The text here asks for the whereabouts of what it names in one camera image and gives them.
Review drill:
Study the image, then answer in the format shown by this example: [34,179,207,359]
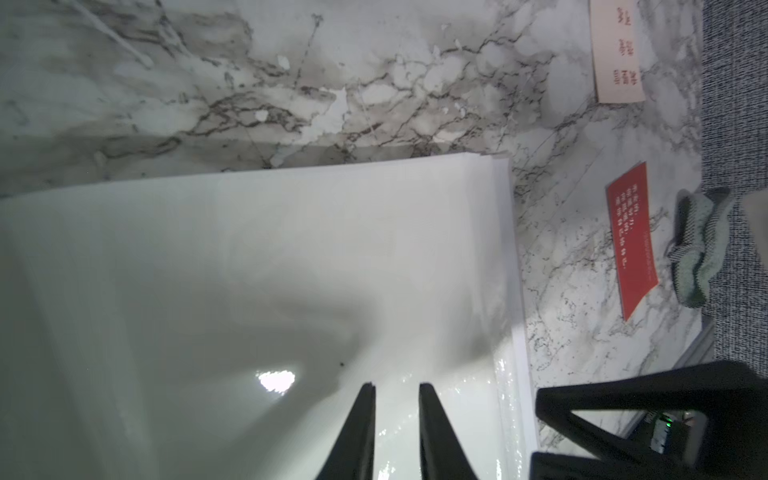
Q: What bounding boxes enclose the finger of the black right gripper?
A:
[529,452,767,480]
[535,361,767,474]

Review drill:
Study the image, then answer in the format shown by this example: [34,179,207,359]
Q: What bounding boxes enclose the white photo album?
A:
[1,154,537,479]

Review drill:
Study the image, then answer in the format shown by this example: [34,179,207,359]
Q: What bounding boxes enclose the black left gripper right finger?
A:
[418,383,477,480]

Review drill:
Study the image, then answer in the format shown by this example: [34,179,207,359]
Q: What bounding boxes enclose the green knitted cloth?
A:
[667,187,735,308]

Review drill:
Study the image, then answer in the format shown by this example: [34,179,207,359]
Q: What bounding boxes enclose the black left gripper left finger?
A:
[316,382,376,480]

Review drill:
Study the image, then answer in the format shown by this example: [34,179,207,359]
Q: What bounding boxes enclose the pink card red characters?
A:
[589,0,645,104]

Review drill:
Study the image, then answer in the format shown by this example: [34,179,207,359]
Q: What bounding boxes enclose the small red card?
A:
[606,162,659,322]

